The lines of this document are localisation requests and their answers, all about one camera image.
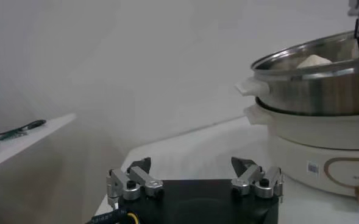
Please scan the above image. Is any white steamed baozi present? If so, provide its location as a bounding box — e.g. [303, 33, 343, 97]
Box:
[296, 54, 333, 69]

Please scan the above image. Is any white electric cooker base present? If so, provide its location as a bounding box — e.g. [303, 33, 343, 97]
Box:
[243, 103, 359, 208]

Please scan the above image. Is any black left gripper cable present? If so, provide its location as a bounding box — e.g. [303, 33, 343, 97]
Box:
[86, 208, 140, 224]

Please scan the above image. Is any perforated steel steamer basket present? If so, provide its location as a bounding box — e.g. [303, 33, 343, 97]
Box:
[234, 30, 359, 117]

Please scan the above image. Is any white side table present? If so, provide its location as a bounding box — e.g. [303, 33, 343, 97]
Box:
[0, 113, 76, 174]

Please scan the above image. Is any green circuit board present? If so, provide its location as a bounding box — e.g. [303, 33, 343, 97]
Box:
[0, 129, 27, 141]

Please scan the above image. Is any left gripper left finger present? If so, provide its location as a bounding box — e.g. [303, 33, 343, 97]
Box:
[105, 157, 165, 211]

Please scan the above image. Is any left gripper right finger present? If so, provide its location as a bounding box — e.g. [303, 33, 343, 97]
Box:
[230, 156, 285, 199]

